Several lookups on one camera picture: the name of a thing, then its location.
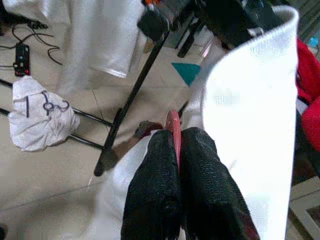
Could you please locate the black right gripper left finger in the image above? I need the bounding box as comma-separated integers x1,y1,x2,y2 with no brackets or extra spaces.
121,129,183,240

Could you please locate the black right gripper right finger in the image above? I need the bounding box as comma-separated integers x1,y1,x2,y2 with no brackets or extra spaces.
179,126,261,240

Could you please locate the red plastic hanger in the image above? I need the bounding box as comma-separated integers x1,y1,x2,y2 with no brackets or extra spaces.
164,109,182,176

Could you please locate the white button shirt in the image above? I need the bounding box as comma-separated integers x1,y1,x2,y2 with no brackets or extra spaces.
96,4,301,240

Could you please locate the red shirt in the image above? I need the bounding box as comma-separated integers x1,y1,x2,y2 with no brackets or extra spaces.
296,39,320,146

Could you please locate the white cloth with hanger drawing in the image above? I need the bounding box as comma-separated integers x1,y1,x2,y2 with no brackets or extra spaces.
8,76,81,152

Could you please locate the black clothes rack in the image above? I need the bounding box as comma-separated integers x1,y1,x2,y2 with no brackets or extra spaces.
0,7,173,177

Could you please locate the teal floor mat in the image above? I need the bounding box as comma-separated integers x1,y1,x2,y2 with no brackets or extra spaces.
171,62,201,87

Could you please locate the black power strip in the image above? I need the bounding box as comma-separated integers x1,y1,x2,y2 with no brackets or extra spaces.
13,43,31,77

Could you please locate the black floor cable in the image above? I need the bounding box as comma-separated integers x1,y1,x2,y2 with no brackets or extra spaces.
0,24,63,68

